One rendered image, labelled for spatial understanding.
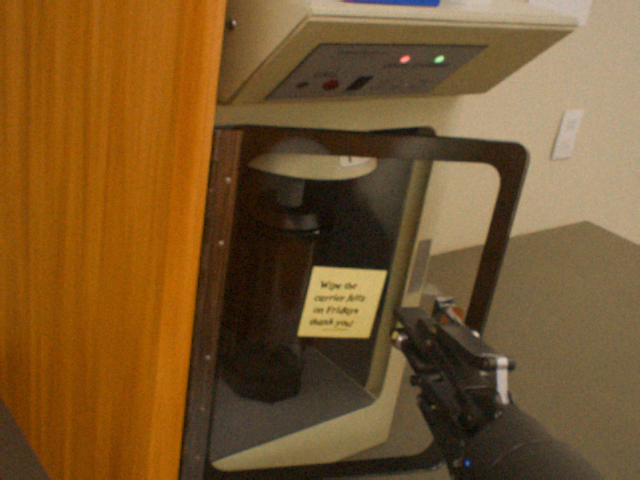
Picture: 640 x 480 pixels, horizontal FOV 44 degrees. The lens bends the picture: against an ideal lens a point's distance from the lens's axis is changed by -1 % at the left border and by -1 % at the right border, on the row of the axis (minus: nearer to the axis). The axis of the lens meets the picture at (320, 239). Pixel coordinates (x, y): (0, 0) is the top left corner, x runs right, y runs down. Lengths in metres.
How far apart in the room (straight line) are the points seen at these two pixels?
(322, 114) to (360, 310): 0.20
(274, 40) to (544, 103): 1.24
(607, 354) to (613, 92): 0.76
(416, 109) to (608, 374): 0.69
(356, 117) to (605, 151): 1.34
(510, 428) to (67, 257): 0.43
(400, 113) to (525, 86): 0.91
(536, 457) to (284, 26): 0.35
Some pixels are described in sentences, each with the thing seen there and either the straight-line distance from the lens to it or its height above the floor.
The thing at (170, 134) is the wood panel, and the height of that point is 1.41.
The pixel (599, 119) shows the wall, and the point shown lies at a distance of 1.98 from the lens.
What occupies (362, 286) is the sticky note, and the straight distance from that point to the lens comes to 0.78.
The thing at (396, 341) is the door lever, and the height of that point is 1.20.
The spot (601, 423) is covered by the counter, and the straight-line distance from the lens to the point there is 1.25.
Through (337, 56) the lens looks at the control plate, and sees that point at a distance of 0.63.
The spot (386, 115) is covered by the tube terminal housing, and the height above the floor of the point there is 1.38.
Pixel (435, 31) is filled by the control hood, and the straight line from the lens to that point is 0.66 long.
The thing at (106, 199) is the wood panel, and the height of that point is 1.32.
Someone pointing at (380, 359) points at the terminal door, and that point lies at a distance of 0.83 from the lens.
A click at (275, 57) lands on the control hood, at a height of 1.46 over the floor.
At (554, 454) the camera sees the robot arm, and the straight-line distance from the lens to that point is 0.60.
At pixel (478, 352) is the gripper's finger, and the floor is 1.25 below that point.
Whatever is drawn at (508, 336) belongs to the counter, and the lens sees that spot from 1.40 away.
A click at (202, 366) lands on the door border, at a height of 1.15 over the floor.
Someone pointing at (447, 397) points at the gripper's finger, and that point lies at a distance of 0.73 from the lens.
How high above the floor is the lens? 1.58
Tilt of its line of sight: 24 degrees down
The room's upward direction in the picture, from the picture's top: 10 degrees clockwise
